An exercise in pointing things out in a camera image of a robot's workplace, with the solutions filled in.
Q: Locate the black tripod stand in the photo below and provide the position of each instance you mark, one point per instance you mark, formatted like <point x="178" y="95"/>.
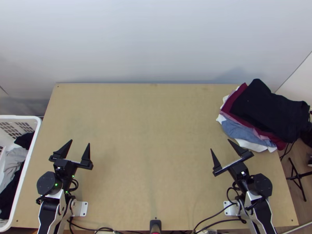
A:
<point x="297" y="176"/>

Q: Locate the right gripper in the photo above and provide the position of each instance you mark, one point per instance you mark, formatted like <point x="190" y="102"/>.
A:
<point x="236" y="167"/>

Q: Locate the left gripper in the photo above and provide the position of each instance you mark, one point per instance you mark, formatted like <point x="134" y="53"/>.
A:
<point x="72" y="170"/>

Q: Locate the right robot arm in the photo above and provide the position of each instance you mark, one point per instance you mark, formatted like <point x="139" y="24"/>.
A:
<point x="261" y="185"/>

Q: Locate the heap of clothes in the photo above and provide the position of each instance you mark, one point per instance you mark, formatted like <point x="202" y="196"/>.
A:
<point x="12" y="160"/>

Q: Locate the pile of folded clothes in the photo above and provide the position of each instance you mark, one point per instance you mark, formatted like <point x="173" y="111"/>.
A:
<point x="263" y="109"/>

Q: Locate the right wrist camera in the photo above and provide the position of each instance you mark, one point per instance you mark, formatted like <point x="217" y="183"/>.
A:
<point x="245" y="176"/>

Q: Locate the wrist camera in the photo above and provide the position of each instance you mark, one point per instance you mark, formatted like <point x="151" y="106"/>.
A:
<point x="245" y="176"/>
<point x="60" y="170"/>

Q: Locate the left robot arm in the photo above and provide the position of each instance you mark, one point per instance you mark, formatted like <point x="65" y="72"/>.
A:
<point x="47" y="182"/>

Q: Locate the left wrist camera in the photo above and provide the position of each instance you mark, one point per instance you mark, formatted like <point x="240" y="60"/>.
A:
<point x="60" y="170"/>

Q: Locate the white laundry basket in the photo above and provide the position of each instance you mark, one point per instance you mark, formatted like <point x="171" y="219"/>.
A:
<point x="29" y="156"/>

